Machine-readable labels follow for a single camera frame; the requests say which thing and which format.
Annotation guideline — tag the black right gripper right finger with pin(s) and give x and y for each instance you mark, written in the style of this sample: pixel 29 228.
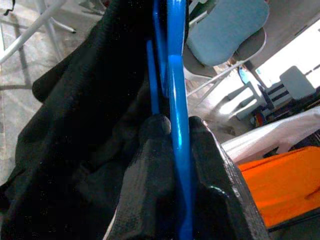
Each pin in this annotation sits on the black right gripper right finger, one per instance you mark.
pixel 220 200

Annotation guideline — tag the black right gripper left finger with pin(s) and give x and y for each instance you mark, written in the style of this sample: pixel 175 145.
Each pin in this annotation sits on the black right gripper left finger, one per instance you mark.
pixel 150 190

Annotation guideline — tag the blue plastic hanger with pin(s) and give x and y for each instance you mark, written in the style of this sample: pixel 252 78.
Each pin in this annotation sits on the blue plastic hanger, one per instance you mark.
pixel 178 112

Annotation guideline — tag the black shirt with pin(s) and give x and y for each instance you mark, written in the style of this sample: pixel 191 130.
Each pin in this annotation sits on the black shirt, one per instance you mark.
pixel 75 125

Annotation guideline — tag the orange shirt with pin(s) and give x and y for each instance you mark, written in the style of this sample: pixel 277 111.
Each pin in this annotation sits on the orange shirt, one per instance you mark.
pixel 275 180

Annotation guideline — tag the white shirt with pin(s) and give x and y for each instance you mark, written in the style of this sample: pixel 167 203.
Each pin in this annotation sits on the white shirt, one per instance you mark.
pixel 262 135

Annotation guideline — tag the grey white folding chair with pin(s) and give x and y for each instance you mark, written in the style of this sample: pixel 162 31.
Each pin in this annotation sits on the grey white folding chair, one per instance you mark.
pixel 197 67

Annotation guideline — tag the white plastic folding table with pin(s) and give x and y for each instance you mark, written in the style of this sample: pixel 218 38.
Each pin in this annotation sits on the white plastic folding table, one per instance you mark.
pixel 27 35

